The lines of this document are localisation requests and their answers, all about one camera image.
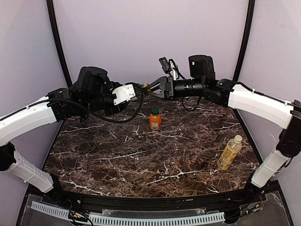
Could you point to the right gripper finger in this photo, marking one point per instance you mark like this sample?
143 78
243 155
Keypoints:
158 93
158 84

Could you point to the yellow tea bottle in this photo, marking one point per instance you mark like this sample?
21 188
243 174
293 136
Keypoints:
228 155

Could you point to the black frame post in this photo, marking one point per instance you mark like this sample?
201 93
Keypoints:
57 40
245 39

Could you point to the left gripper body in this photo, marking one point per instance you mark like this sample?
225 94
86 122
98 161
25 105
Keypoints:
137 89

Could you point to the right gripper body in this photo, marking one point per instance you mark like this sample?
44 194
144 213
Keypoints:
168 87

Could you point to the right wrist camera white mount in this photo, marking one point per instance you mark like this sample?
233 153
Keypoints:
170 68

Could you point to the black front rail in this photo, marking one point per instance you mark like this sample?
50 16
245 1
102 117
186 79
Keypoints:
222 201

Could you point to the orange juice bottle green cap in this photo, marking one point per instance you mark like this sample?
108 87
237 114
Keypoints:
155 119

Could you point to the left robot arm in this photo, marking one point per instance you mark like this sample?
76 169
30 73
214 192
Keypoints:
93 91

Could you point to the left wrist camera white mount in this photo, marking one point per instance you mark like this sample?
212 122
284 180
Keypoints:
125 93

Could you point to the black left frame post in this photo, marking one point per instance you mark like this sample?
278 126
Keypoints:
57 40

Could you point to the cream bottle cap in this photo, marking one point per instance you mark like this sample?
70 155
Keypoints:
238 139

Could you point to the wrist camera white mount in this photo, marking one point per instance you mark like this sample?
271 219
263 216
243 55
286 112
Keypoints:
170 68
125 93

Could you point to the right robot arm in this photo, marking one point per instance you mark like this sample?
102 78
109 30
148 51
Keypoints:
235 95

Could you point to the white slotted cable duct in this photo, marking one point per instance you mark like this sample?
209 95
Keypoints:
130 218

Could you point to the black right frame post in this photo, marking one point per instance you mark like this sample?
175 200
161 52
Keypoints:
245 39

